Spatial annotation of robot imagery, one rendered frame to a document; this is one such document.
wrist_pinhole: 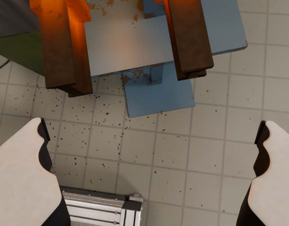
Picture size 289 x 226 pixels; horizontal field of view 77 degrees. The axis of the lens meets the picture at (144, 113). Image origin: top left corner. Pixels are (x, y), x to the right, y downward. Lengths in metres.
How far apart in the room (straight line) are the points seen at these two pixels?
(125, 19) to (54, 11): 0.33
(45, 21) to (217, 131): 1.06
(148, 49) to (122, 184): 0.86
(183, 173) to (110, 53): 0.84
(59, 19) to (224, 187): 1.13
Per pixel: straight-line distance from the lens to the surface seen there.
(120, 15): 0.53
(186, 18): 0.18
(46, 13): 0.20
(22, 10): 0.78
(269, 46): 1.39
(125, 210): 0.97
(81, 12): 0.22
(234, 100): 1.20
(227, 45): 0.50
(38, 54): 1.05
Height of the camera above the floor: 1.09
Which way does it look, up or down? 83 degrees down
